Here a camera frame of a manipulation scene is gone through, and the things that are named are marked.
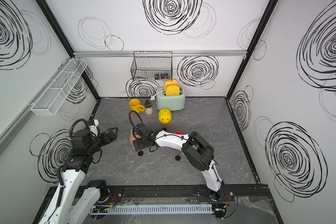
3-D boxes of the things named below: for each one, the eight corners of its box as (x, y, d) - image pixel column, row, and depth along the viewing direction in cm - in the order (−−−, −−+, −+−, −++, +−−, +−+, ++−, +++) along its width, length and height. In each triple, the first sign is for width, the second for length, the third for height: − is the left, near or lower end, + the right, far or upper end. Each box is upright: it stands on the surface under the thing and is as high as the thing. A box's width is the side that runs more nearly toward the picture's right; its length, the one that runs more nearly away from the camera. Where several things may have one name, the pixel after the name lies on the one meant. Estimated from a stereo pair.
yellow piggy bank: (157, 122, 105) (156, 115, 98) (162, 114, 111) (162, 106, 104) (167, 127, 103) (167, 119, 96) (172, 118, 108) (172, 110, 101)
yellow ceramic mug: (131, 113, 112) (128, 104, 105) (133, 107, 117) (130, 98, 109) (144, 113, 112) (142, 104, 105) (145, 107, 117) (143, 98, 109)
